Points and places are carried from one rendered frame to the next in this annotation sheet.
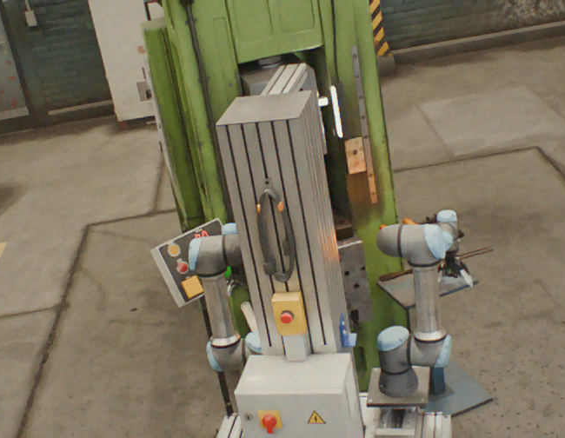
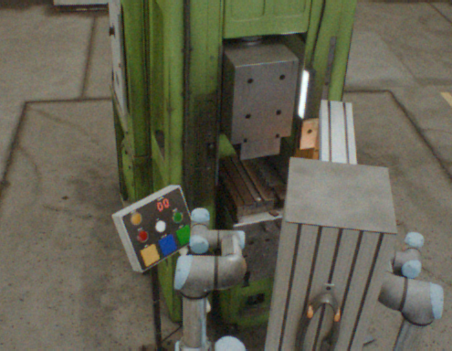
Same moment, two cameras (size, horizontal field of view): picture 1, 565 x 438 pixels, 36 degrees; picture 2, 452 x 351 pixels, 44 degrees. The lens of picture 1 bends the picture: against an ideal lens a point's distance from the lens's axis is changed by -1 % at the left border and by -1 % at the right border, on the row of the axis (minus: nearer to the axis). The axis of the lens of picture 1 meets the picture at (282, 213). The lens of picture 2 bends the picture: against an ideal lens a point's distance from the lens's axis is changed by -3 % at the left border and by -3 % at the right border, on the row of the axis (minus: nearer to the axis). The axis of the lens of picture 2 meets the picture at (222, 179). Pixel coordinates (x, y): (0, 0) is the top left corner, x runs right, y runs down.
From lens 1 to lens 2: 1.56 m
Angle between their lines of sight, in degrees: 15
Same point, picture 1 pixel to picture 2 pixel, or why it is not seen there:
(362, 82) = (331, 70)
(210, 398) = (134, 305)
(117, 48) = not seen: outside the picture
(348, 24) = (333, 15)
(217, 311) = (194, 326)
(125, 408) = (59, 305)
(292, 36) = (281, 19)
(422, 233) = (429, 296)
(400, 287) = not seen: hidden behind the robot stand
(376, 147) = not seen: hidden behind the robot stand
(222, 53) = (211, 26)
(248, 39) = (238, 15)
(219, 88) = (200, 59)
